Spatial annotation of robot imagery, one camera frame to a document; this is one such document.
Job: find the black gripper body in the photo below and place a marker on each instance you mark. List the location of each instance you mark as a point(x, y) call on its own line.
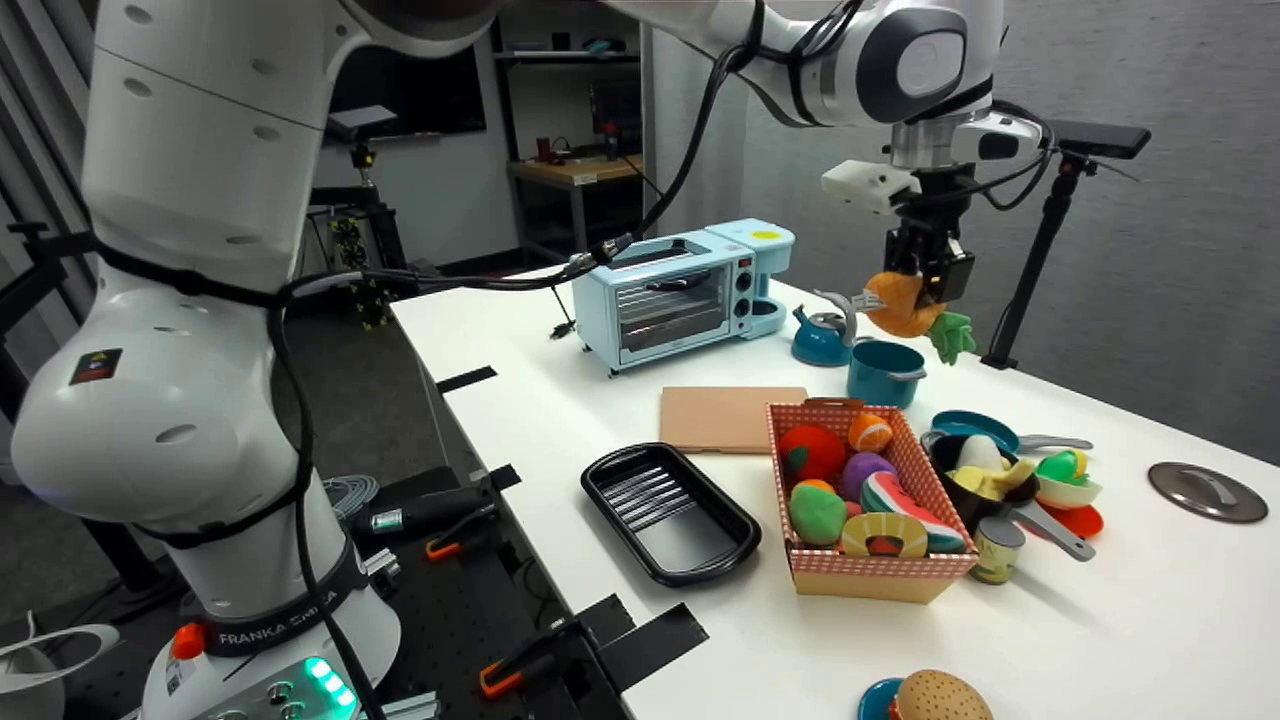
point(938, 202)

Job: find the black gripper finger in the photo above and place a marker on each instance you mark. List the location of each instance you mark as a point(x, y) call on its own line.
point(952, 274)
point(901, 256)

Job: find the orange plush toy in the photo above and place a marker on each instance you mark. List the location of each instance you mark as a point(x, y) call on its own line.
point(901, 304)

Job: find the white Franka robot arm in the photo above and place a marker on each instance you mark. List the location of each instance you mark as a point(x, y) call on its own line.
point(201, 132)

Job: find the teal toy kettle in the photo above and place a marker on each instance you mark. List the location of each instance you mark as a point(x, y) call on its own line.
point(816, 340)

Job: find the teal toy pot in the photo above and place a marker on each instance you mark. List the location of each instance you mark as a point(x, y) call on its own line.
point(880, 378)

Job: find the teal toy lid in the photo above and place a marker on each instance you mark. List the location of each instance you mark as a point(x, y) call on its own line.
point(974, 425)

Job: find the black toy pan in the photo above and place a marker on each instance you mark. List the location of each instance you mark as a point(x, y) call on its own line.
point(949, 467)

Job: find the red tomato plush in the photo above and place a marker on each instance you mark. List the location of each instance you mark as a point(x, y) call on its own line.
point(814, 456)

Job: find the purple plush toy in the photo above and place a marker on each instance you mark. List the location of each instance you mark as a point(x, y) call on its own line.
point(864, 474)

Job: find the green and yellow toy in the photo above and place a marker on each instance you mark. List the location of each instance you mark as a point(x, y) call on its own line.
point(1060, 467)

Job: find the watermelon slice plush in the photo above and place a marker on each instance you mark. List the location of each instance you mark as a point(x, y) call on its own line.
point(922, 516)

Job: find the green plush toy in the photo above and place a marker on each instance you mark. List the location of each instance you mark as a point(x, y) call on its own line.
point(816, 516)

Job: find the yellow rimmed slice plush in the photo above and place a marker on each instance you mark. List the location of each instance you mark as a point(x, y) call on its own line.
point(862, 536)

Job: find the red toy plate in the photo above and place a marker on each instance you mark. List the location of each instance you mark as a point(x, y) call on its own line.
point(1081, 521)

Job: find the toy tin can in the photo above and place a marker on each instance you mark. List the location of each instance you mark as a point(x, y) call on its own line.
point(998, 554)

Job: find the silver toy spatula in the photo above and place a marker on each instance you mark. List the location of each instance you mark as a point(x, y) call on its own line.
point(1060, 536)

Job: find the red checkered cardboard box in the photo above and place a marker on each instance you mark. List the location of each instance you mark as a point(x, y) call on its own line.
point(880, 578)

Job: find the tan burger bun toy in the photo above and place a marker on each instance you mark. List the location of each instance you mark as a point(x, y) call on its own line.
point(940, 697)

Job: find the teal toy plate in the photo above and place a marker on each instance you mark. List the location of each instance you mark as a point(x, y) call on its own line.
point(872, 702)

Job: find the light blue toaster oven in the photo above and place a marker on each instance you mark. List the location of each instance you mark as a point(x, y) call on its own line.
point(664, 300)

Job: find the brown cutting board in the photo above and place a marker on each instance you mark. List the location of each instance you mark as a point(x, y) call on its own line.
point(722, 422)

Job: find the silver table grommet disc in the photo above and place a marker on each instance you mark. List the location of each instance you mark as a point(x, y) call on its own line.
point(1206, 493)

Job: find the wooden desk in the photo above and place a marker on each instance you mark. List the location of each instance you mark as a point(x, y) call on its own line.
point(573, 171)

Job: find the black ridged grill tray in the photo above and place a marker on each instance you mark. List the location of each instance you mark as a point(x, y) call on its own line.
point(664, 514)

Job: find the dark shelf unit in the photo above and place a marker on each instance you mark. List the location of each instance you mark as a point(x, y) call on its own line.
point(561, 57)

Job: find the dark monitor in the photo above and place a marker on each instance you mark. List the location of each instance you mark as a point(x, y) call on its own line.
point(425, 94)

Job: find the black handheld tool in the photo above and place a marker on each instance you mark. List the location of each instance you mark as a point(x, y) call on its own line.
point(425, 511)

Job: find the white bowl shaped object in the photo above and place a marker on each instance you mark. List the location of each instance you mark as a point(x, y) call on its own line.
point(52, 655)

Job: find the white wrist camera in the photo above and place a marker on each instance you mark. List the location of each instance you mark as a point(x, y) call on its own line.
point(864, 186)

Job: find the black camera on stand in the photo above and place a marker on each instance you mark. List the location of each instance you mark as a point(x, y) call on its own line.
point(1101, 139)

